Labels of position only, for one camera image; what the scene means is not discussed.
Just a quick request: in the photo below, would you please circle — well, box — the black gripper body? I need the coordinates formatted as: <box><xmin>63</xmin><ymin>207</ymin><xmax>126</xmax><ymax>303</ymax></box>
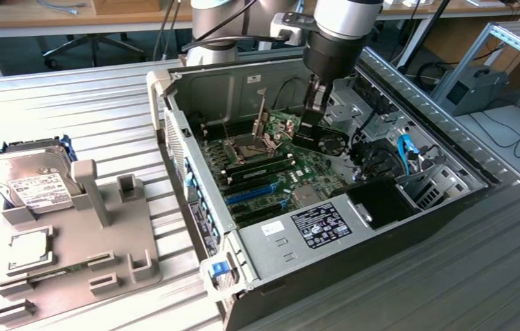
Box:
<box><xmin>302</xmin><ymin>29</ymin><xmax>369</xmax><ymax>83</ymax></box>

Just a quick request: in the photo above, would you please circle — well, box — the graphics card with black fan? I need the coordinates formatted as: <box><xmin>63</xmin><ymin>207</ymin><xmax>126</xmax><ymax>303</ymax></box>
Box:
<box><xmin>250</xmin><ymin>88</ymin><xmax>350</xmax><ymax>157</ymax></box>

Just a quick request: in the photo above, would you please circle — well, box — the metal socket cover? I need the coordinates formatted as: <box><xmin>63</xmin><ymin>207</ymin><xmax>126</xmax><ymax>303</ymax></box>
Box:
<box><xmin>261</xmin><ymin>132</ymin><xmax>283</xmax><ymax>151</ymax></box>

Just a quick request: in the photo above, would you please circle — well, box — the green motherboard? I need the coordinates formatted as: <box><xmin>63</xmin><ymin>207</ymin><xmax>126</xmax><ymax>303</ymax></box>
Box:
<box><xmin>197</xmin><ymin>113</ymin><xmax>357</xmax><ymax>228</ymax></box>

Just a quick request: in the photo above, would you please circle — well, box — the empty black RAM slot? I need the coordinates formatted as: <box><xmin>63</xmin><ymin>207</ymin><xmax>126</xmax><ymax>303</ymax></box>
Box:
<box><xmin>201</xmin><ymin>117</ymin><xmax>255</xmax><ymax>141</ymax></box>
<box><xmin>221</xmin><ymin>154</ymin><xmax>287</xmax><ymax>173</ymax></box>

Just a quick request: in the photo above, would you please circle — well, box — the CPU socket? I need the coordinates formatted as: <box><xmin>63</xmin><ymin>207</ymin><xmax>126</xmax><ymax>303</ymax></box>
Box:
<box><xmin>221</xmin><ymin>132</ymin><xmax>269</xmax><ymax>163</ymax></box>

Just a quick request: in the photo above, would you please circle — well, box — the black stand pole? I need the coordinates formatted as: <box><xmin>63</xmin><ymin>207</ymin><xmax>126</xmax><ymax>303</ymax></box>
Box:
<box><xmin>397</xmin><ymin>0</ymin><xmax>453</xmax><ymax>75</ymax></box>

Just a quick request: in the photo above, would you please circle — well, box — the black RAM stick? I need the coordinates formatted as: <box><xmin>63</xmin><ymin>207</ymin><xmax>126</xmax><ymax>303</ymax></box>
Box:
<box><xmin>226</xmin><ymin>159</ymin><xmax>295</xmax><ymax>184</ymax></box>

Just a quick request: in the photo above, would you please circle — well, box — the silver chipset heat sink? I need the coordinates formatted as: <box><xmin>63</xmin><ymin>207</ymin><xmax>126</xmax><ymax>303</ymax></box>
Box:
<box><xmin>290</xmin><ymin>188</ymin><xmax>329</xmax><ymax>210</ymax></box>

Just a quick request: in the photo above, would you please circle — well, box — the blue expansion slot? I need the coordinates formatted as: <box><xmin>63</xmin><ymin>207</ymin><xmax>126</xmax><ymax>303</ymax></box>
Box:
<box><xmin>223</xmin><ymin>184</ymin><xmax>278</xmax><ymax>204</ymax></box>

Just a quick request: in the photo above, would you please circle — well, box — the grey box device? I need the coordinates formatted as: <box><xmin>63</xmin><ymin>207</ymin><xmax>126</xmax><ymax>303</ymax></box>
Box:
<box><xmin>433</xmin><ymin>65</ymin><xmax>511</xmax><ymax>117</ymax></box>

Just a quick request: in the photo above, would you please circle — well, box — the wooden desk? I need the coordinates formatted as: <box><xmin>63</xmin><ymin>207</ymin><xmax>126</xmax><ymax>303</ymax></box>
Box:
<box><xmin>0</xmin><ymin>0</ymin><xmax>195</xmax><ymax>79</ymax></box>
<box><xmin>375</xmin><ymin>0</ymin><xmax>520</xmax><ymax>68</ymax></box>

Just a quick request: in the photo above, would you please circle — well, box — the black expansion slot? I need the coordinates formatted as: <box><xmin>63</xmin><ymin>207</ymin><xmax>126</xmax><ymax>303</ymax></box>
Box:
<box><xmin>235</xmin><ymin>210</ymin><xmax>287</xmax><ymax>227</ymax></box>
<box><xmin>230</xmin><ymin>203</ymin><xmax>283</xmax><ymax>217</ymax></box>

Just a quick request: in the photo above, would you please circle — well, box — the silver power supply unit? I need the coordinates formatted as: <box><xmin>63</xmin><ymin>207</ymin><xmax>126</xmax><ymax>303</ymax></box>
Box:
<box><xmin>234</xmin><ymin>192</ymin><xmax>375</xmax><ymax>282</ymax></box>

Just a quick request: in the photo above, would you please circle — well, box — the black office chair base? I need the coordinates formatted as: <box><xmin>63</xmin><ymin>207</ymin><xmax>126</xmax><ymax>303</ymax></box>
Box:
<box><xmin>42</xmin><ymin>32</ymin><xmax>147</xmax><ymax>68</ymax></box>

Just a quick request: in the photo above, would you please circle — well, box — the open black PC case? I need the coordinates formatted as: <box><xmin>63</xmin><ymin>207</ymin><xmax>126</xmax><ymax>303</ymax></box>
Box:
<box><xmin>146</xmin><ymin>41</ymin><xmax>494</xmax><ymax>331</ymax></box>

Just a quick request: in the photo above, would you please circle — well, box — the grey parts rack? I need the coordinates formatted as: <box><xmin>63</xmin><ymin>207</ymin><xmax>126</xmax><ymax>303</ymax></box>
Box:
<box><xmin>0</xmin><ymin>158</ymin><xmax>163</xmax><ymax>327</ymax></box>

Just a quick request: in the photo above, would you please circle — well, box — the hard disk with blue caddy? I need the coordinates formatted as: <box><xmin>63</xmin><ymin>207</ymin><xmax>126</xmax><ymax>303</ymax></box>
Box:
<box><xmin>0</xmin><ymin>136</ymin><xmax>81</xmax><ymax>211</ymax></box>

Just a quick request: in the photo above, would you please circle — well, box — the green RAM stick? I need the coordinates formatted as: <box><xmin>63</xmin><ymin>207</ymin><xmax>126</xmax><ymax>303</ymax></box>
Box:
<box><xmin>27</xmin><ymin>263</ymin><xmax>90</xmax><ymax>280</ymax></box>

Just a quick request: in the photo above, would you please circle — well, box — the silver CPU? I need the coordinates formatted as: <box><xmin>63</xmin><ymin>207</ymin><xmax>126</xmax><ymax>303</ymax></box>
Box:
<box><xmin>6</xmin><ymin>231</ymin><xmax>51</xmax><ymax>270</ymax></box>

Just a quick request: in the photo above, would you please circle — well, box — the black looped wire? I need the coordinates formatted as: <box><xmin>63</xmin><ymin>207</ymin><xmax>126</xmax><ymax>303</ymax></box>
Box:
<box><xmin>271</xmin><ymin>77</ymin><xmax>313</xmax><ymax>111</ymax></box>

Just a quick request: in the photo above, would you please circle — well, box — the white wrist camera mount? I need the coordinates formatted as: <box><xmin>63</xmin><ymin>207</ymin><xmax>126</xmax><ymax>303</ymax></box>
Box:
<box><xmin>270</xmin><ymin>12</ymin><xmax>318</xmax><ymax>46</ymax></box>

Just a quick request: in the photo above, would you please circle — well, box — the black wire bundle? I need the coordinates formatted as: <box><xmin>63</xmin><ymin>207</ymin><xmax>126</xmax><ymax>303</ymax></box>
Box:
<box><xmin>350</xmin><ymin>139</ymin><xmax>407</xmax><ymax>182</ymax></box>

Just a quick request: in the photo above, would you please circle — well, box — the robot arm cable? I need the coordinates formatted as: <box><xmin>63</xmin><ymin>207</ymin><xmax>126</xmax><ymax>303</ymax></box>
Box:
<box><xmin>179</xmin><ymin>0</ymin><xmax>287</xmax><ymax>52</ymax></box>

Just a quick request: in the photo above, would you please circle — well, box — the blue data wire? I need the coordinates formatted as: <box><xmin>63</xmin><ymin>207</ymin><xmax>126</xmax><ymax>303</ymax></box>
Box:
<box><xmin>397</xmin><ymin>133</ymin><xmax>414</xmax><ymax>177</ymax></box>

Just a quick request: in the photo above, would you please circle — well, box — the aluminium frame table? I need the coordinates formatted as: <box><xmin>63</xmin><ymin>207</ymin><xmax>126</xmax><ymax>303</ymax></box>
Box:
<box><xmin>431</xmin><ymin>19</ymin><xmax>520</xmax><ymax>108</ymax></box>

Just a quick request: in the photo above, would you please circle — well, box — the grey network cable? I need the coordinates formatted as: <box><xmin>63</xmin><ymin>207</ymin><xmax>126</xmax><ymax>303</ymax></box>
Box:
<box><xmin>37</xmin><ymin>0</ymin><xmax>89</xmax><ymax>15</ymax></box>

